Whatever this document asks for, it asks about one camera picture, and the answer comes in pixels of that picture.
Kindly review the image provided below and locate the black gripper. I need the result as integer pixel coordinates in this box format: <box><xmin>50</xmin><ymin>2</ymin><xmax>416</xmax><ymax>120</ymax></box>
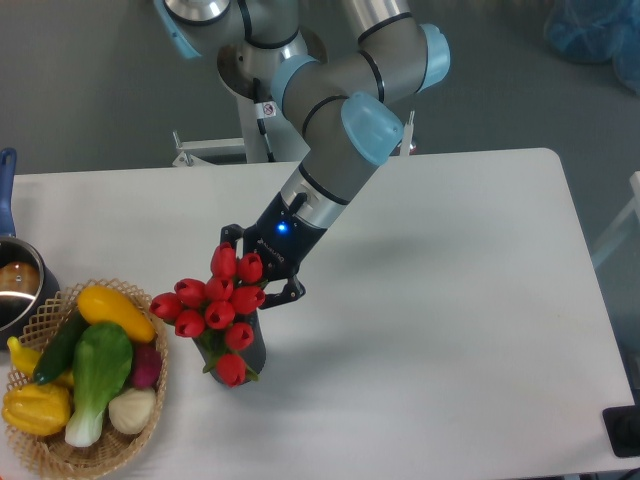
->
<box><xmin>220</xmin><ymin>193</ymin><xmax>326</xmax><ymax>310</ymax></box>

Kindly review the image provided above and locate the red tulip bouquet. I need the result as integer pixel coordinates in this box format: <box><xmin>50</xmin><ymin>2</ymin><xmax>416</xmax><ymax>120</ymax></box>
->
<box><xmin>148</xmin><ymin>242</ymin><xmax>267</xmax><ymax>388</ymax></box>

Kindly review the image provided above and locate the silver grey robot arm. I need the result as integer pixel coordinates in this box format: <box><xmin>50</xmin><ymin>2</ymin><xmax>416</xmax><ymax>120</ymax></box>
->
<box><xmin>155</xmin><ymin>1</ymin><xmax>451</xmax><ymax>308</ymax></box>

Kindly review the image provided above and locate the dark grey ribbed vase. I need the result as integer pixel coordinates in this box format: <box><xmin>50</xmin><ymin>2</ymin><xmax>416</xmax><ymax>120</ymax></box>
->
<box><xmin>194</xmin><ymin>311</ymin><xmax>266</xmax><ymax>388</ymax></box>

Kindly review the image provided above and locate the purple red onion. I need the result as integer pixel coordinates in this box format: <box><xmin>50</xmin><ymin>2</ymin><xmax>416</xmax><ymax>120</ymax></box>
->
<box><xmin>130</xmin><ymin>345</ymin><xmax>162</xmax><ymax>389</ymax></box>

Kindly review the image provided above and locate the yellow squash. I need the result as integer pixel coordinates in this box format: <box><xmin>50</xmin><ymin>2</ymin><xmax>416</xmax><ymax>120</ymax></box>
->
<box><xmin>76</xmin><ymin>285</ymin><xmax>156</xmax><ymax>344</ymax></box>

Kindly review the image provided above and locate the green bok choy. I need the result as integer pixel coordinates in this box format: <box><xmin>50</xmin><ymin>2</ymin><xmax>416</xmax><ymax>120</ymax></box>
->
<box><xmin>65</xmin><ymin>322</ymin><xmax>133</xmax><ymax>448</ymax></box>

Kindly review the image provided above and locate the white garlic bulb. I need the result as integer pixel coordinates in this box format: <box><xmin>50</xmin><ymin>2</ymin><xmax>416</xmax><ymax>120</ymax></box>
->
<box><xmin>108</xmin><ymin>388</ymin><xmax>156</xmax><ymax>435</ymax></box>

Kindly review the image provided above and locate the dark green cucumber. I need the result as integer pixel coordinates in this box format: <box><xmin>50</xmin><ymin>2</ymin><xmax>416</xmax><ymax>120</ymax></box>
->
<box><xmin>32</xmin><ymin>310</ymin><xmax>89</xmax><ymax>385</ymax></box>

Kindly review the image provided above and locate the small yellow gourd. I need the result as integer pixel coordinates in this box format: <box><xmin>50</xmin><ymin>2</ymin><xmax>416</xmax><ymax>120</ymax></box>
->
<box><xmin>7</xmin><ymin>336</ymin><xmax>74</xmax><ymax>389</ymax></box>

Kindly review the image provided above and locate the yellow bell pepper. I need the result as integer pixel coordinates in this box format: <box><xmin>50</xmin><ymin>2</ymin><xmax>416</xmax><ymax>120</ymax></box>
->
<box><xmin>1</xmin><ymin>383</ymin><xmax>71</xmax><ymax>436</ymax></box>

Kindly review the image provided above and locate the woven wicker basket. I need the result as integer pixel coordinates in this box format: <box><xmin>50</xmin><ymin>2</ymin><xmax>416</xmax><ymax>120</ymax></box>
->
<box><xmin>1</xmin><ymin>279</ymin><xmax>169</xmax><ymax>479</ymax></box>

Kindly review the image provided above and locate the black device at table edge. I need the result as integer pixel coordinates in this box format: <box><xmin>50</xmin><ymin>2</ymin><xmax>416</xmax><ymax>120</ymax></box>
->
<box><xmin>602</xmin><ymin>405</ymin><xmax>639</xmax><ymax>458</ymax></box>

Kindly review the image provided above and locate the blue plastic bag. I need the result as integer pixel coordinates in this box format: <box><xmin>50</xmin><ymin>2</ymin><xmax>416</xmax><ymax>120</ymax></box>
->
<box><xmin>543</xmin><ymin>1</ymin><xmax>639</xmax><ymax>94</ymax></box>

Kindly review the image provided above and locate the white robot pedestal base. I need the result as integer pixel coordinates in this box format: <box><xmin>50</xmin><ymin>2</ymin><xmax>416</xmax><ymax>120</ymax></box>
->
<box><xmin>171</xmin><ymin>74</ymin><xmax>419</xmax><ymax>168</ymax></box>

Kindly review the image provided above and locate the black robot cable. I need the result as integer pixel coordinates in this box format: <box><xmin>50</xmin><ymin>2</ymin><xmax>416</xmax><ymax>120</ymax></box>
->
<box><xmin>252</xmin><ymin>78</ymin><xmax>276</xmax><ymax>164</ymax></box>

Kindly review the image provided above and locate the blue handled saucepan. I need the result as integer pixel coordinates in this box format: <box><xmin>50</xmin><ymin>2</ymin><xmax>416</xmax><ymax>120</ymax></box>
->
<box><xmin>1</xmin><ymin>147</ymin><xmax>59</xmax><ymax>350</ymax></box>

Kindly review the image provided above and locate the white frame at right edge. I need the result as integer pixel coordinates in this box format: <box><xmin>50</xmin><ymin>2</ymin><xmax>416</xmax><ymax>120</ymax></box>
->
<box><xmin>591</xmin><ymin>171</ymin><xmax>639</xmax><ymax>269</ymax></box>

